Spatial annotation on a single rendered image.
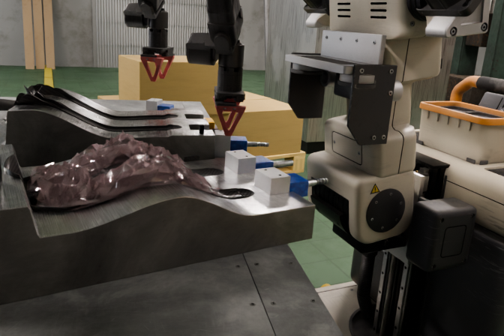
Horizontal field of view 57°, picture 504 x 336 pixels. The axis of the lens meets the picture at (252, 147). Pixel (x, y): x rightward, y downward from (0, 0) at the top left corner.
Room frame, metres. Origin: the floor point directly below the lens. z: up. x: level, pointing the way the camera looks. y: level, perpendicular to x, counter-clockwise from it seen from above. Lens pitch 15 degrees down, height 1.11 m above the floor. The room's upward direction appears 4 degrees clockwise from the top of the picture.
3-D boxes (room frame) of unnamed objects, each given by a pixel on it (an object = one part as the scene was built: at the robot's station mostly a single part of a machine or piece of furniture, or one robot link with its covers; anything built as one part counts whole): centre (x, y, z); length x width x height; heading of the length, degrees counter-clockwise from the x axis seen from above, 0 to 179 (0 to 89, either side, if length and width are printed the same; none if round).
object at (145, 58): (1.42, 0.31, 0.96); 0.07 x 0.07 x 0.09; 82
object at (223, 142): (1.08, 0.02, 0.83); 0.13 x 0.05 x 0.05; 98
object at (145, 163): (0.64, 0.18, 0.90); 0.26 x 0.18 x 0.08; 120
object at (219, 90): (1.08, 0.06, 0.97); 0.10 x 0.07 x 0.07; 8
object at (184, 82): (3.45, 0.40, 0.42); 1.50 x 1.14 x 0.84; 114
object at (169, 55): (1.47, 0.30, 0.96); 0.07 x 0.07 x 0.09; 82
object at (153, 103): (1.44, 0.27, 0.83); 0.13 x 0.05 x 0.05; 82
